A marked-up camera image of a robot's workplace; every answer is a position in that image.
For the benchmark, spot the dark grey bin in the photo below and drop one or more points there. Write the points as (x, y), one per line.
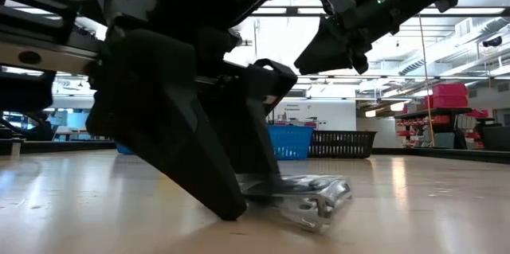
(496, 138)

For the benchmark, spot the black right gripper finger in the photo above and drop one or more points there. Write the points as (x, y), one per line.
(326, 51)

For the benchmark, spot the blue plastic basket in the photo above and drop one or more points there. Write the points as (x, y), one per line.
(293, 142)
(124, 149)

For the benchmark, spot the person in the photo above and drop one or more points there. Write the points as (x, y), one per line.
(41, 131)

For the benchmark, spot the black plastic basket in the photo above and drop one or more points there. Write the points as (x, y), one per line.
(342, 143)

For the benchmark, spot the black overhead light bar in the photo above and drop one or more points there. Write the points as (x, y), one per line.
(293, 11)

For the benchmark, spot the red plastic storage bin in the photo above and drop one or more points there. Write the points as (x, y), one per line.
(446, 102)
(449, 89)

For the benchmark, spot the silver nail clipper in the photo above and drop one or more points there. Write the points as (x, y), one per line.
(318, 206)

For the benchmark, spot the black aluminium table frame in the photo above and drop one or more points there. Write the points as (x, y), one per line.
(438, 153)

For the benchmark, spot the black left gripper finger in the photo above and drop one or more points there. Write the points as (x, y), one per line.
(255, 134)
(159, 118)

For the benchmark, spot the black storage shelf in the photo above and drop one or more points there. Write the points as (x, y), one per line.
(434, 110)

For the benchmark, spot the black ceiling camera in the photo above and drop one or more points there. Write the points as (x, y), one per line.
(492, 41)

